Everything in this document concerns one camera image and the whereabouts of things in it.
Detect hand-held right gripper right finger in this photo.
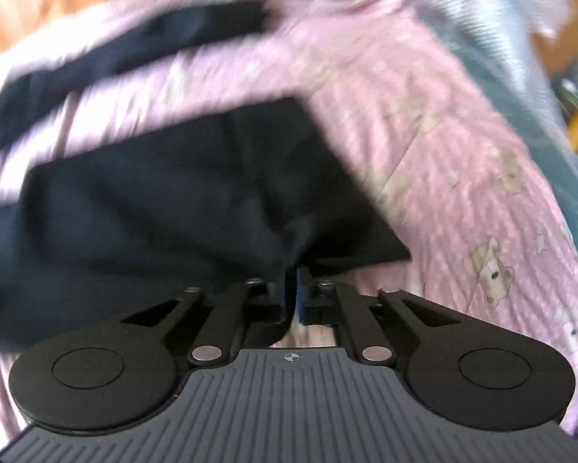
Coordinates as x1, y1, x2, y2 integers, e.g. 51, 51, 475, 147
294, 267, 463, 365

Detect black pants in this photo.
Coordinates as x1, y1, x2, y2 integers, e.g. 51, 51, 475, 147
0, 0, 412, 348

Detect pink bear print blanket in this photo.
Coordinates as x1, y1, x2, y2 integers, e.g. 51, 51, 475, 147
0, 0, 578, 450

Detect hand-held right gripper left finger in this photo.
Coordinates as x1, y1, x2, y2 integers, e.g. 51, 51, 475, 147
120, 277, 290, 365

